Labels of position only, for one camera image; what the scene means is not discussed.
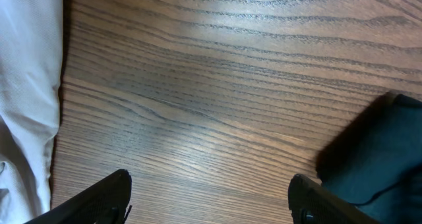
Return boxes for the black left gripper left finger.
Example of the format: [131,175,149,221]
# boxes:
[25,169,132,224]

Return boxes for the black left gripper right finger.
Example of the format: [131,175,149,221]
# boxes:
[287,174,378,224]

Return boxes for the black t-shirt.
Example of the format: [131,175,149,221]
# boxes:
[316,94,421,223]

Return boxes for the beige shorts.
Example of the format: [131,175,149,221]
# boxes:
[1,0,63,223]

